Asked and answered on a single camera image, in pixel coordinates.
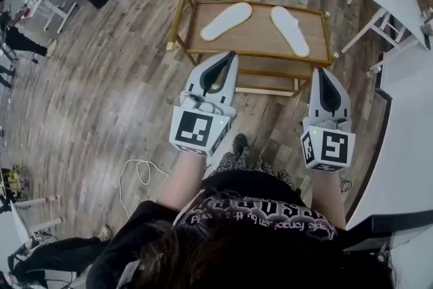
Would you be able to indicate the person's spotted trousers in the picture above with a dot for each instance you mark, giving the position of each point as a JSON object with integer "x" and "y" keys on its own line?
{"x": 233, "y": 162}

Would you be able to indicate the white slipper with tan edge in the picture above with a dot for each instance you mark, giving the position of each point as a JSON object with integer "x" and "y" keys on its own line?
{"x": 226, "y": 22}
{"x": 291, "y": 32}

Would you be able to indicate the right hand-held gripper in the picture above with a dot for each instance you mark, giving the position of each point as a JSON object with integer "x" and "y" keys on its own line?
{"x": 333, "y": 147}

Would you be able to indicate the person's left forearm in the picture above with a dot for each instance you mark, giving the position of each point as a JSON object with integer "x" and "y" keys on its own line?
{"x": 182, "y": 182}

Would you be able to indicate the wooden cart with gold frame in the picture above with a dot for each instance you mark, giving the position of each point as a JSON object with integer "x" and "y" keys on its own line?
{"x": 253, "y": 34}

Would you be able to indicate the yellow tool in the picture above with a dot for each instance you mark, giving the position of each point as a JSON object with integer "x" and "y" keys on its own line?
{"x": 13, "y": 176}

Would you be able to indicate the person's black printed shirt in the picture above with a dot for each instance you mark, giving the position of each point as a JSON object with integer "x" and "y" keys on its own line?
{"x": 257, "y": 213}

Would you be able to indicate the person's right forearm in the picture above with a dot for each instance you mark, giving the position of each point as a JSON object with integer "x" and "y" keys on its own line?
{"x": 328, "y": 199}

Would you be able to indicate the black flat device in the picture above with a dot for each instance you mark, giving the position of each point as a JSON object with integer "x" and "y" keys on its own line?
{"x": 389, "y": 223}

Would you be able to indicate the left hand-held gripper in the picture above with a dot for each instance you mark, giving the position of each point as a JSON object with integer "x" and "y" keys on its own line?
{"x": 194, "y": 130}

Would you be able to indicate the person's black shoe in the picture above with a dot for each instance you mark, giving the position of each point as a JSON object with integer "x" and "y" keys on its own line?
{"x": 240, "y": 142}

